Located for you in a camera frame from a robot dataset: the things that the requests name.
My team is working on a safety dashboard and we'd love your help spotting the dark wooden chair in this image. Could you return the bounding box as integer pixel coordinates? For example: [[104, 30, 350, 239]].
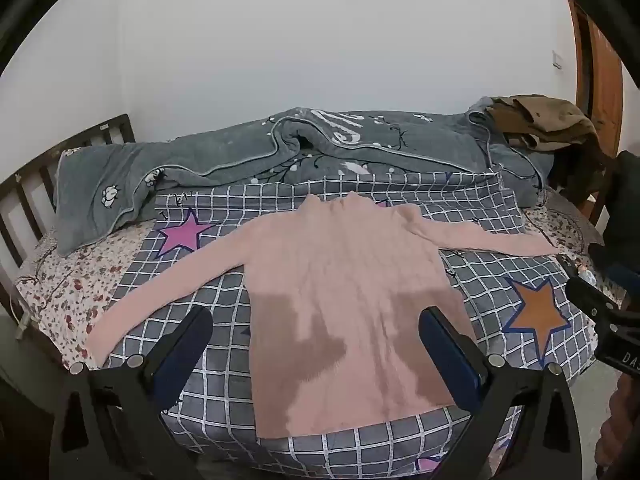
[[549, 142, 617, 226]]

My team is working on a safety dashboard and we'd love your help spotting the floral bed sheet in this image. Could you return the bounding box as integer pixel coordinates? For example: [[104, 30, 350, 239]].
[[14, 185, 631, 371]]

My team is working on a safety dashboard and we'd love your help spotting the pink knit sweater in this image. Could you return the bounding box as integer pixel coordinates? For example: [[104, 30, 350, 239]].
[[86, 191, 560, 438]]

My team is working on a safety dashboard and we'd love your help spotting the brown jacket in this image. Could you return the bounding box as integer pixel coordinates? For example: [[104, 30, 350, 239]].
[[490, 94, 603, 153]]

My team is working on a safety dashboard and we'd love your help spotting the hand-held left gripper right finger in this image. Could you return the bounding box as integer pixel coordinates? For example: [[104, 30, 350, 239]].
[[419, 306, 583, 480]]

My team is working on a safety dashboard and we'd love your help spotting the grey plaid star blanket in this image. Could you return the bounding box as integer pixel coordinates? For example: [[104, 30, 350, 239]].
[[102, 170, 596, 480]]

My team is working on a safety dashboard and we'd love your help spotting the wooden door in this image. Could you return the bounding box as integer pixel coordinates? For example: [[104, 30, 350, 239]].
[[567, 0, 626, 161]]

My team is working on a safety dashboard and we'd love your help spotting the person's right hand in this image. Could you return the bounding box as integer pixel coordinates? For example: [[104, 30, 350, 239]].
[[597, 374, 640, 480]]

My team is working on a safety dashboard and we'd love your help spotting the white cable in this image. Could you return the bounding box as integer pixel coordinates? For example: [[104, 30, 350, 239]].
[[7, 280, 32, 342]]

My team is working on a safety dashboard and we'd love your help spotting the dark wooden bed frame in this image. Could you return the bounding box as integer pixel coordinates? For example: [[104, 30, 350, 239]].
[[0, 112, 137, 343]]

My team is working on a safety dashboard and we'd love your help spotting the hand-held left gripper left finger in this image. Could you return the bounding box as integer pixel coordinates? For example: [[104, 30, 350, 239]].
[[50, 305, 214, 480]]

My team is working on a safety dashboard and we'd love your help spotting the dark cloth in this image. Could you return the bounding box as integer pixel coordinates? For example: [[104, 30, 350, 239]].
[[587, 150, 640, 293]]

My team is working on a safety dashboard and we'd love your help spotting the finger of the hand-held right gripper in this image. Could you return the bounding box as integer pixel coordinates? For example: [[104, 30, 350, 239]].
[[559, 255, 623, 323]]

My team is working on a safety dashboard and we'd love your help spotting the grey fleece blanket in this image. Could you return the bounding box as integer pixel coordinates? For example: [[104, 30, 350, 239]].
[[52, 96, 556, 258]]

